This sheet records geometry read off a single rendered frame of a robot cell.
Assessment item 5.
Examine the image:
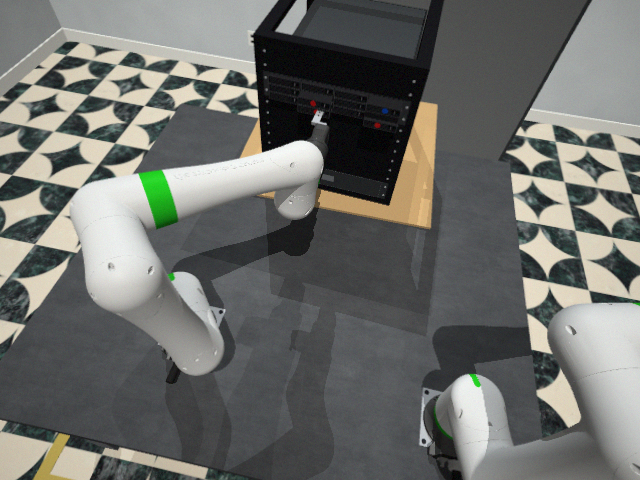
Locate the flat tan wooden board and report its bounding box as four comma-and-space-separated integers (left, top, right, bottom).
240, 102, 437, 230

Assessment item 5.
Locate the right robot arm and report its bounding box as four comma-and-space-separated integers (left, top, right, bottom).
423, 303, 640, 480

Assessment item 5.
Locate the black rack frame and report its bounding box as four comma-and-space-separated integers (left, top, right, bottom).
253, 0, 444, 205

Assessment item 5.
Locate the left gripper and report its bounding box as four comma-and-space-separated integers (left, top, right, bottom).
306, 110, 330, 162

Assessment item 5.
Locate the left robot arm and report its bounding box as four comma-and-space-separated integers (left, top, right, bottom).
69, 141, 324, 384

